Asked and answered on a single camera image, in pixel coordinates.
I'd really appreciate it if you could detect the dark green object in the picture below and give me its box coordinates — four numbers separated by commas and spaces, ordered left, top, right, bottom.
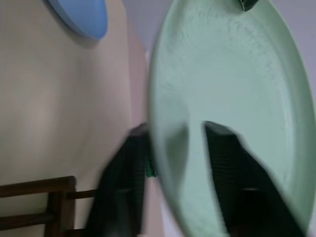
237, 0, 260, 12

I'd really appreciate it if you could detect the green plate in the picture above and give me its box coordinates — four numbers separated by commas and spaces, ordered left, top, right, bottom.
147, 0, 312, 237

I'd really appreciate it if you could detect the dark wooden chair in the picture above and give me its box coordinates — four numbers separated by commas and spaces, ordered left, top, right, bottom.
0, 175, 99, 237

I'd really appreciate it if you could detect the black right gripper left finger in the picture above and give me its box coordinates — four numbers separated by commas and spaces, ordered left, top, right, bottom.
83, 122, 157, 237

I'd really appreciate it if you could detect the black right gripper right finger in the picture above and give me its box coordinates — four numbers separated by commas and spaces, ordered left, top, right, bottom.
202, 120, 307, 237

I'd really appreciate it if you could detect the blue plate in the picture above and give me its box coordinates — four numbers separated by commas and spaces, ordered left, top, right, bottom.
47, 0, 109, 40

